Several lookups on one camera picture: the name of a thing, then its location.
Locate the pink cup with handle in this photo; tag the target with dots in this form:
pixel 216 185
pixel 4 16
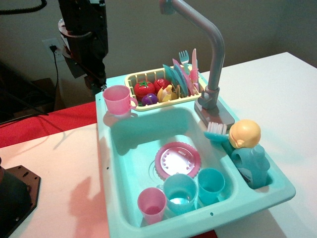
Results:
pixel 118 100

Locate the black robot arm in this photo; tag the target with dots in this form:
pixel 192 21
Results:
pixel 83 29

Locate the teal toy sink unit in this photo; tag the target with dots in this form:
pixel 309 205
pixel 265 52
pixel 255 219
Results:
pixel 128 146

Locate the middle teal cup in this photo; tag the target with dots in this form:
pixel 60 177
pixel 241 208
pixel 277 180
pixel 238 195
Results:
pixel 180 191

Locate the teal cup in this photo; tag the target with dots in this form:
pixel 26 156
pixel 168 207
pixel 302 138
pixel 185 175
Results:
pixel 180 191
pixel 211 182

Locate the right teal cup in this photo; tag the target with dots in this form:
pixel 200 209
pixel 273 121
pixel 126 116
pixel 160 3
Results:
pixel 211 182

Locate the small pink cup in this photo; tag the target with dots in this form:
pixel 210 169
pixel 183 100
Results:
pixel 152 203

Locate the purple toy fruit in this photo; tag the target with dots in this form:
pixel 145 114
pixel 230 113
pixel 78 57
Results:
pixel 149 99

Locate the yellow toy banana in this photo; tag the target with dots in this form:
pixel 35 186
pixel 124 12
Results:
pixel 166 94

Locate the red toy tomato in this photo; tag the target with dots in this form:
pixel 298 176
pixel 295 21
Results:
pixel 143 88

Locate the red toy apple half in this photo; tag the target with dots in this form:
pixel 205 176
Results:
pixel 161 83

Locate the pink toy plate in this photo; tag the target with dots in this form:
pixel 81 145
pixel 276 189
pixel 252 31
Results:
pixel 177 158

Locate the teal toy plates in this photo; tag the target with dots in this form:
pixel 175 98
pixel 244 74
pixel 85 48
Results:
pixel 175 75

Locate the yellow dish rack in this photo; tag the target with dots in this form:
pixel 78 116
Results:
pixel 151 75

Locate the grey toy faucet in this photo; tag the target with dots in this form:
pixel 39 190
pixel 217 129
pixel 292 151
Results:
pixel 207 106

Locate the teal dish brush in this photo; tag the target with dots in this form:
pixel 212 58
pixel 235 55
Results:
pixel 216 132

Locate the teal toy fork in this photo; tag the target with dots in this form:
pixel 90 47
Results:
pixel 184 58

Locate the pink toy knife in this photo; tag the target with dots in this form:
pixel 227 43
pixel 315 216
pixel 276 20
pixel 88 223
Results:
pixel 194 72

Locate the teal soap bottle yellow cap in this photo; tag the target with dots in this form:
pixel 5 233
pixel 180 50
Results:
pixel 248 155

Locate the red cloth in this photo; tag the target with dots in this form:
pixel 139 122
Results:
pixel 55 122

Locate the white wall outlet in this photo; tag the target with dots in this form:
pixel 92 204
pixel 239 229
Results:
pixel 53 49

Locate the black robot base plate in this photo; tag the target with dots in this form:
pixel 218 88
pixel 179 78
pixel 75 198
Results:
pixel 19 193

